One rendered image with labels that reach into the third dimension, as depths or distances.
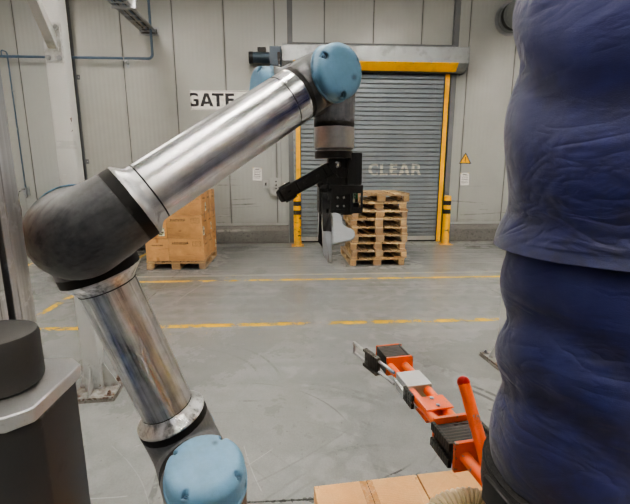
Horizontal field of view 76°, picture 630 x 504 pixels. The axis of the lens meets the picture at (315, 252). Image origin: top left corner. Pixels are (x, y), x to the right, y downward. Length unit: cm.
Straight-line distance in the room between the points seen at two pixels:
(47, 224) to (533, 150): 51
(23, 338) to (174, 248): 710
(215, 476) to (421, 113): 980
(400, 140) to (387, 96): 103
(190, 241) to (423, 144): 580
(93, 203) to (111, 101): 1011
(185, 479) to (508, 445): 43
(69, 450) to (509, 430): 45
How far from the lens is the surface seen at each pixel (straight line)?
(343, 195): 77
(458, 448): 83
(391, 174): 992
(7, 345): 35
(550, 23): 48
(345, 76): 60
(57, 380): 37
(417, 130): 1012
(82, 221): 51
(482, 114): 1081
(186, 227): 731
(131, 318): 67
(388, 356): 111
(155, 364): 70
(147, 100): 1034
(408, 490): 175
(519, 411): 54
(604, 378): 49
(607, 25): 45
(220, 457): 69
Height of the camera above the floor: 168
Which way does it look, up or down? 11 degrees down
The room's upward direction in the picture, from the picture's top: straight up
